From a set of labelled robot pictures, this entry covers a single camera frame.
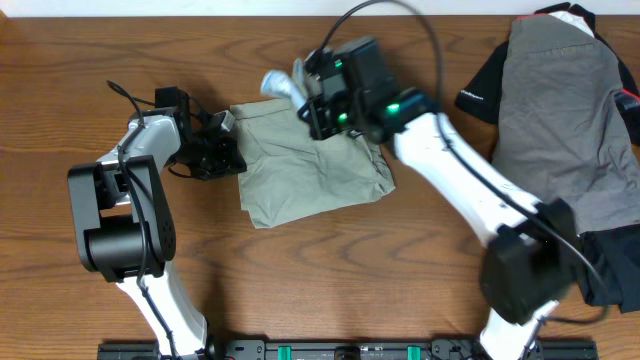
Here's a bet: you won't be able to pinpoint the grey shorts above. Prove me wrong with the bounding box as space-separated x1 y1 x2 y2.
492 15 639 233

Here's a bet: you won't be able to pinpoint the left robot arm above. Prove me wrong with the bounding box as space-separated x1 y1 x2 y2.
67 87 247 359

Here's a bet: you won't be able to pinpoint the khaki green shorts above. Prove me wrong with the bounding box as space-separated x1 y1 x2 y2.
230 99 395 229

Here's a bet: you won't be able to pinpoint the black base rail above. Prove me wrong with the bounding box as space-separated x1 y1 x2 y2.
97 335 600 360

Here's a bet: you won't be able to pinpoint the black garment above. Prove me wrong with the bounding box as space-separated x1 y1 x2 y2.
455 2 639 312

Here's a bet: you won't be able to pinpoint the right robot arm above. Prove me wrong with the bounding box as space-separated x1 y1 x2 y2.
260 43 577 359

